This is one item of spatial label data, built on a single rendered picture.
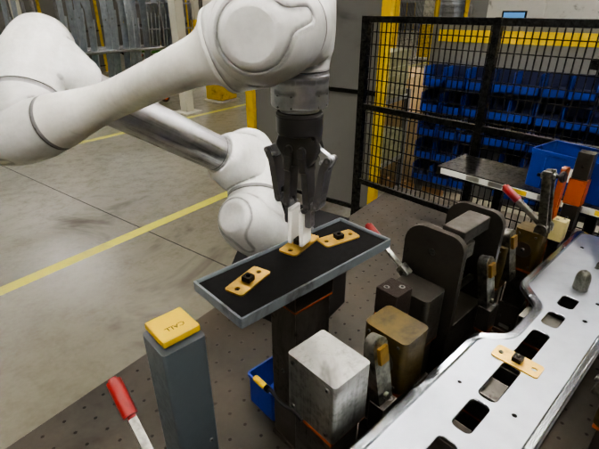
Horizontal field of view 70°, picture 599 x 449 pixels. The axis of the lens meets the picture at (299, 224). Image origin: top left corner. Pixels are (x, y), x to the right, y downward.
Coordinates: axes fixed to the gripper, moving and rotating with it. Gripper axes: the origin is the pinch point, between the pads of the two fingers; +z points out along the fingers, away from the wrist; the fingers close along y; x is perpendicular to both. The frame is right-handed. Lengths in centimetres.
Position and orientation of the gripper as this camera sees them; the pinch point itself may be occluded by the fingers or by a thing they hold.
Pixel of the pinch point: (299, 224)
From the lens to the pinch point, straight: 76.6
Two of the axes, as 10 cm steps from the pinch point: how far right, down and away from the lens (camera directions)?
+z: 0.0, 8.9, 4.5
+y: 8.4, 2.4, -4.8
